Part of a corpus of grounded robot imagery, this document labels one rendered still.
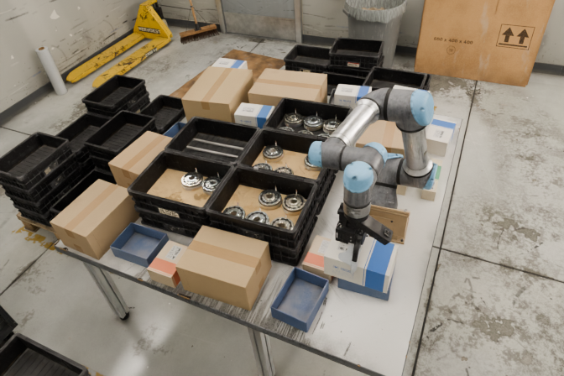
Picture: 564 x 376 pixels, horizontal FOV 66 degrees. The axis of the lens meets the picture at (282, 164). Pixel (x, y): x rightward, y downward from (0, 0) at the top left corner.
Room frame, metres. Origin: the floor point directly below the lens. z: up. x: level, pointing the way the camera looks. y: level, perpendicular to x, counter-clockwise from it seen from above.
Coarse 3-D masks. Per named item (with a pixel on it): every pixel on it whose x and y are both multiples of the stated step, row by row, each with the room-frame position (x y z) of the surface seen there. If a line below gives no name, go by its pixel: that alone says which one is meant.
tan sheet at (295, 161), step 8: (288, 152) 1.69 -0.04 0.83; (256, 160) 1.65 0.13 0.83; (264, 160) 1.64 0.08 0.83; (280, 160) 1.63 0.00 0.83; (288, 160) 1.63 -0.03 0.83; (296, 160) 1.62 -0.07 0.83; (304, 160) 1.61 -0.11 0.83; (296, 168) 1.56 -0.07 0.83; (304, 168) 1.56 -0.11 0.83; (304, 176) 1.50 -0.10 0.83; (312, 176) 1.49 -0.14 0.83
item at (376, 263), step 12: (372, 240) 0.85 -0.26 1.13; (336, 252) 0.82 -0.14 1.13; (360, 252) 0.81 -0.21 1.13; (372, 252) 0.80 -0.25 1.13; (384, 252) 0.80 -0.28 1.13; (396, 252) 0.79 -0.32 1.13; (324, 264) 0.80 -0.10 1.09; (336, 264) 0.79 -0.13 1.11; (360, 264) 0.76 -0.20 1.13; (372, 264) 0.76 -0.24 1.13; (384, 264) 0.75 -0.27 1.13; (336, 276) 0.79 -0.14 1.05; (348, 276) 0.77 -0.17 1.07; (360, 276) 0.75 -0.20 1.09; (372, 276) 0.74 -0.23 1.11; (384, 276) 0.72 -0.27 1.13; (372, 288) 0.73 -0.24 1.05; (384, 288) 0.72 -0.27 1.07
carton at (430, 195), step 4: (432, 160) 1.60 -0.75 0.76; (436, 160) 1.60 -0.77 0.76; (440, 160) 1.60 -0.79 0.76; (440, 164) 1.56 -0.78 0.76; (440, 168) 1.54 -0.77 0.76; (436, 172) 1.51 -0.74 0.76; (440, 172) 1.51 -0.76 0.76; (436, 176) 1.48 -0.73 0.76; (436, 180) 1.46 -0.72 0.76; (436, 184) 1.43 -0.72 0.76; (432, 188) 1.41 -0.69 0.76; (436, 188) 1.41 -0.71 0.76; (424, 192) 1.40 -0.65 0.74; (428, 192) 1.40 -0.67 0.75; (432, 192) 1.39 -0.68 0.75; (424, 196) 1.40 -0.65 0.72; (428, 196) 1.39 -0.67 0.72; (432, 196) 1.39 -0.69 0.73; (432, 200) 1.38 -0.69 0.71
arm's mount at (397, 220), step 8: (376, 208) 1.21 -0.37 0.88; (384, 208) 1.19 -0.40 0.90; (376, 216) 1.21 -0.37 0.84; (384, 216) 1.19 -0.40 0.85; (392, 216) 1.18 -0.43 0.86; (400, 216) 1.16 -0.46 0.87; (408, 216) 1.15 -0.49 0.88; (384, 224) 1.19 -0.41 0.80; (392, 224) 1.17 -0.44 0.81; (400, 224) 1.16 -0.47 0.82; (400, 232) 1.16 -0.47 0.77; (392, 240) 1.17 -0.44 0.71; (400, 240) 1.16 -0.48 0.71
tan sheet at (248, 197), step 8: (240, 192) 1.43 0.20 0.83; (248, 192) 1.43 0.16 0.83; (256, 192) 1.42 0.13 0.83; (232, 200) 1.39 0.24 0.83; (240, 200) 1.38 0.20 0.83; (248, 200) 1.38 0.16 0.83; (256, 200) 1.37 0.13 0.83; (224, 208) 1.34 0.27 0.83; (248, 208) 1.33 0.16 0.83; (256, 208) 1.32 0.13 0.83; (280, 208) 1.31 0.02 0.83; (272, 216) 1.27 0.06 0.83; (280, 216) 1.26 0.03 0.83; (288, 216) 1.26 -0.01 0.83; (296, 216) 1.25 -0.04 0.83
